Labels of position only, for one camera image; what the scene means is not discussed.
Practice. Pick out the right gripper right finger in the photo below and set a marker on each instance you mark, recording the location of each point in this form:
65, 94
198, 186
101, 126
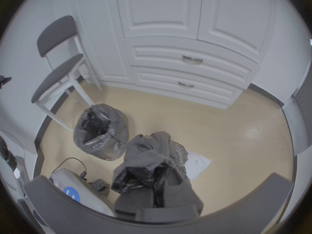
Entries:
180, 191

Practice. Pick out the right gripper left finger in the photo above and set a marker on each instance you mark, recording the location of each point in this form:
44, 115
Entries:
136, 200

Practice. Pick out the black plastic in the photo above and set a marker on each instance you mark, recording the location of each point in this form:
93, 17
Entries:
143, 155

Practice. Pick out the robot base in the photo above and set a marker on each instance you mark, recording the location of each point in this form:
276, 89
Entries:
73, 186

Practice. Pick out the black plastic bag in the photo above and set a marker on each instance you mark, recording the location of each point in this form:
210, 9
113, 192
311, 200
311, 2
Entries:
102, 133

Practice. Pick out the white chair with grey seat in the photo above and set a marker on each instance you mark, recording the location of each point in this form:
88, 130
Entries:
59, 78

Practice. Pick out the white wardrobe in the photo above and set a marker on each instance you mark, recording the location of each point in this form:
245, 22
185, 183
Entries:
170, 45

